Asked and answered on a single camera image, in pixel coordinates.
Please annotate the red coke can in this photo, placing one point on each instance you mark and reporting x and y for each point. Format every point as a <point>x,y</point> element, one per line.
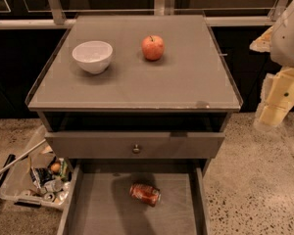
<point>147,194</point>

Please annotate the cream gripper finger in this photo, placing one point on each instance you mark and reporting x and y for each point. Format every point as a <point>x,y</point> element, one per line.
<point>271,113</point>
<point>262,43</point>

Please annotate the white ceramic bowl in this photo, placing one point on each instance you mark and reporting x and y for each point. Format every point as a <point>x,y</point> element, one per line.
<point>93,56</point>

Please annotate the dark snack bag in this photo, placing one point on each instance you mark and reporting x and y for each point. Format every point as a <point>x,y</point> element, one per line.
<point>40,176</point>

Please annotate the metal window railing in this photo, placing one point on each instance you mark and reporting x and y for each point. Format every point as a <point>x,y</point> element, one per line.
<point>61,13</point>

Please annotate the grey top drawer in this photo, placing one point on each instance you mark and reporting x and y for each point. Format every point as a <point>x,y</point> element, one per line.
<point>118,145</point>

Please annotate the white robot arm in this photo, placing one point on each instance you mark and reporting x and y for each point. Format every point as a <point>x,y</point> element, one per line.
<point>282,42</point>

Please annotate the orange fruit in bin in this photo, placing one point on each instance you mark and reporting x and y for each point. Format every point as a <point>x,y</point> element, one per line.
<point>55,167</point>

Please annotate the silver can in bin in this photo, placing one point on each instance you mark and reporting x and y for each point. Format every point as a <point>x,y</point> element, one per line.
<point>54,186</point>

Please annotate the round brass drawer knob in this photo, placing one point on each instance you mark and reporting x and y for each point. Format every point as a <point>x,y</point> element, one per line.
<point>136,149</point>

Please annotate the grey drawer cabinet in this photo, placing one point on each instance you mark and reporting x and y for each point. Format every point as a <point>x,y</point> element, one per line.
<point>189,89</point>

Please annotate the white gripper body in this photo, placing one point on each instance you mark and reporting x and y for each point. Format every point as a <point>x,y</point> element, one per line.
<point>288,44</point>

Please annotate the red apple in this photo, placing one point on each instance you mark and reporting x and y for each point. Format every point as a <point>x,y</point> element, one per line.
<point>153,47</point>

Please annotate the clear plastic bin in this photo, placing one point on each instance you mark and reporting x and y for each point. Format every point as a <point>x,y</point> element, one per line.
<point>18,187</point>

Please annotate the grey open middle drawer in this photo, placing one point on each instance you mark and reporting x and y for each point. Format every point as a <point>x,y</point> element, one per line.
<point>99,202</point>

